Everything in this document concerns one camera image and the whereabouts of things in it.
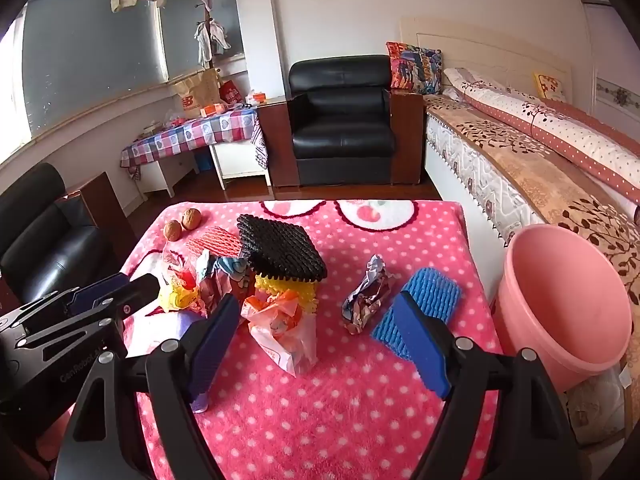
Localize colourful printed cushion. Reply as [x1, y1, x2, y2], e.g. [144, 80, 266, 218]
[386, 41, 443, 95]

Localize white table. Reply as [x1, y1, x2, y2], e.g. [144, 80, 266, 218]
[135, 137, 273, 198]

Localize bed with floral blanket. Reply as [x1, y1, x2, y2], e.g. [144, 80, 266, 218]
[425, 94, 640, 306]

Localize white pink dotted quilt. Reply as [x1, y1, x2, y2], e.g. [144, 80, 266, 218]
[442, 66, 640, 206]

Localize yellow foam fruit net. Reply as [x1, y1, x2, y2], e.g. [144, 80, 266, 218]
[254, 271, 321, 313]

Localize blue foam fruit net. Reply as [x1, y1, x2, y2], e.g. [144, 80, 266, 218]
[371, 267, 463, 356]

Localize checkered tablecloth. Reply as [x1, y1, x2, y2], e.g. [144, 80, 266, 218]
[120, 109, 266, 181]

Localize crumpled colourful candy wrapper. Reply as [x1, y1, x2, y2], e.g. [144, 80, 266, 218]
[195, 250, 251, 318]

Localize cream bed headboard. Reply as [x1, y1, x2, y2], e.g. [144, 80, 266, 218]
[400, 16, 573, 106]

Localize red foam fruit net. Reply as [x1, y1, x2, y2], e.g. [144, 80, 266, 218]
[185, 226, 243, 261]

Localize yellow floral pillow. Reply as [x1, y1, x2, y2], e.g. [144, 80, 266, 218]
[532, 72, 568, 101]

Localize orange white plastic bag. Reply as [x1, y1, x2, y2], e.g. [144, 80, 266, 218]
[241, 290, 319, 378]

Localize brown paper bag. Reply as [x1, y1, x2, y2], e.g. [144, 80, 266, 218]
[170, 67, 222, 113]

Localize brown wooden side cabinet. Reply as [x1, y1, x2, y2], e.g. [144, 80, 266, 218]
[390, 87, 427, 186]
[256, 94, 301, 191]

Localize clear red yellow snack bag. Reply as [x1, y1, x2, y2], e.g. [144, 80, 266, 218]
[159, 247, 201, 313]

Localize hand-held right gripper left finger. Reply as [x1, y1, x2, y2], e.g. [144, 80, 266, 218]
[54, 292, 242, 480]

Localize white hanging garment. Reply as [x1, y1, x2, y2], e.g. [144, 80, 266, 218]
[194, 19, 232, 68]

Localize wooden coat rack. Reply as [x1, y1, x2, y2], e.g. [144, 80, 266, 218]
[192, 2, 221, 73]

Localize narrow grey window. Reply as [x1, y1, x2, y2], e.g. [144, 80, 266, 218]
[157, 0, 246, 81]

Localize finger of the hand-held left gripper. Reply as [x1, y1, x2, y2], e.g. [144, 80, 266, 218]
[15, 273, 162, 356]
[0, 272, 132, 333]

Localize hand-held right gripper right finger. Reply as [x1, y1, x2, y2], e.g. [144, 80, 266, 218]
[391, 291, 583, 480]

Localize pink plastic bucket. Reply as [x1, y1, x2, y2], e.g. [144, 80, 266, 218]
[502, 224, 633, 393]

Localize black foam fruit net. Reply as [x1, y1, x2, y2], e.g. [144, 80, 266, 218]
[236, 214, 329, 282]

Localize black leather armchair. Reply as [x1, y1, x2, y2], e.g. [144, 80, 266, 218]
[289, 55, 396, 187]
[0, 162, 136, 306]

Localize pink polka dot blanket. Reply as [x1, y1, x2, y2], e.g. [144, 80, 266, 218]
[37, 199, 503, 480]

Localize large grey window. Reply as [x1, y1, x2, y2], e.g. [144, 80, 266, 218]
[20, 0, 171, 138]

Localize white wardrobe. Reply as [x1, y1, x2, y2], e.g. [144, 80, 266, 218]
[570, 0, 640, 131]

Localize crumpled silver foil wrapper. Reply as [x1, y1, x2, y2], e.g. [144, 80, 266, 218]
[341, 254, 396, 335]

